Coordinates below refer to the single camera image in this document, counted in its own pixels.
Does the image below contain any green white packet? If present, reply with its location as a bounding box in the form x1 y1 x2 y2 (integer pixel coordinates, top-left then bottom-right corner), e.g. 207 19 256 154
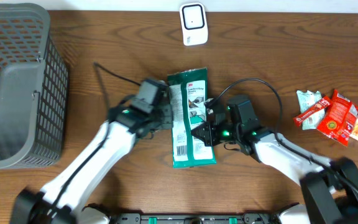
167 67 216 169

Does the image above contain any slim red stick packet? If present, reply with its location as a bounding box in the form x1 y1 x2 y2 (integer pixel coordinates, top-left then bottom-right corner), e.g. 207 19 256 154
293 96 331 126

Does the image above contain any teal wet wipes packet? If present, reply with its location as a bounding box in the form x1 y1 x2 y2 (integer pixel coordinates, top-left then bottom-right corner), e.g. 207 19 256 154
296 90 325 130

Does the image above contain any large red snack bag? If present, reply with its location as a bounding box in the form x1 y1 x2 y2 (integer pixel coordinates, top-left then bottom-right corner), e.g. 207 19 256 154
317 90 358 147

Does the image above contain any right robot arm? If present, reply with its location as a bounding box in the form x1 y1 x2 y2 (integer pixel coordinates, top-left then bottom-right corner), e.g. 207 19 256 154
191 122 358 223

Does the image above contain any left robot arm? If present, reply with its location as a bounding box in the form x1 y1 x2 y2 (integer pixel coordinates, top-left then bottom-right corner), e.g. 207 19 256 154
10 103 173 223

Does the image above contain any white barcode scanner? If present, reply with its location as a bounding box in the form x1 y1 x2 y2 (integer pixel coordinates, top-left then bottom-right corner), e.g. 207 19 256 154
179 2 208 46

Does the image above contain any grey plastic mesh basket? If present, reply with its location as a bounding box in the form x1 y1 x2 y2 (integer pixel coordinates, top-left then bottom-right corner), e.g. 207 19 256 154
0 3 69 169

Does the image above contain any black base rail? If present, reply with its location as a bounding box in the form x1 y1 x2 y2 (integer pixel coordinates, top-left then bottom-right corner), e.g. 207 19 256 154
82 212 279 224

